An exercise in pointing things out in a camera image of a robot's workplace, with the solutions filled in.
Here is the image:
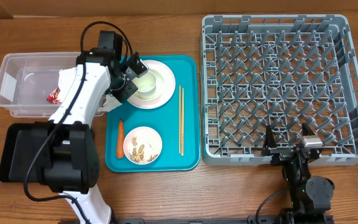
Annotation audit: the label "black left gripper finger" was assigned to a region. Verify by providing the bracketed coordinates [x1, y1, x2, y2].
[125, 52, 149, 77]
[111, 81, 138, 103]

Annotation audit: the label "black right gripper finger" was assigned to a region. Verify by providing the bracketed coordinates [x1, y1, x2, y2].
[261, 125, 276, 156]
[301, 123, 315, 136]

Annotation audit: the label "small pink bowl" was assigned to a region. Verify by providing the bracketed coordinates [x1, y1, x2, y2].
[123, 126, 163, 166]

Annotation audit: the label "orange carrot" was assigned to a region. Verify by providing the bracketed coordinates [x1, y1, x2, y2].
[116, 119, 125, 159]

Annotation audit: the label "rice and peanut scraps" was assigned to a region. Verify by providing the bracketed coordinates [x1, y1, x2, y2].
[129, 137, 159, 164]

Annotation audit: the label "red snack wrapper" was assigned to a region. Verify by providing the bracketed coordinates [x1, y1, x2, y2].
[47, 87, 60, 104]

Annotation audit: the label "cream plastic cup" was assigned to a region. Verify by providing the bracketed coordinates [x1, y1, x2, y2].
[132, 71, 157, 99]

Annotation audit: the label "foil wrapper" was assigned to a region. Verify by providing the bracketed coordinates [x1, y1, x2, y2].
[98, 95, 122, 112]

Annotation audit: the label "white napkin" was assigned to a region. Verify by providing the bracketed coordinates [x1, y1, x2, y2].
[57, 67, 76, 103]

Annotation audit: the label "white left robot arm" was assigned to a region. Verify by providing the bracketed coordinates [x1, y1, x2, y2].
[0, 28, 148, 223]

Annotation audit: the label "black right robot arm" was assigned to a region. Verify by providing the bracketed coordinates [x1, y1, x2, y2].
[124, 55, 334, 223]

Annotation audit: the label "grey dishwasher rack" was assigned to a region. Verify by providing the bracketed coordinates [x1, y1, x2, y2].
[200, 14, 358, 166]

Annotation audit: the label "clear plastic waste bin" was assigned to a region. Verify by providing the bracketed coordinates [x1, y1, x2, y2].
[0, 52, 80, 118]

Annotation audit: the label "black waste tray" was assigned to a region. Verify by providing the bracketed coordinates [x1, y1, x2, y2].
[0, 122, 58, 185]

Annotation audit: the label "cream bowl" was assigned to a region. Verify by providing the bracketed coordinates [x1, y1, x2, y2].
[128, 68, 164, 102]

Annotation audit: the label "pink plate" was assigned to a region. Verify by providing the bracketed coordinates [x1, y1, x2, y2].
[127, 60, 176, 109]

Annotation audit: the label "teal plastic tray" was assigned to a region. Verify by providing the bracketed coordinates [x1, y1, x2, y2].
[105, 55, 201, 172]

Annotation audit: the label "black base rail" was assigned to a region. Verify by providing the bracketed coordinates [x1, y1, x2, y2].
[114, 215, 334, 224]

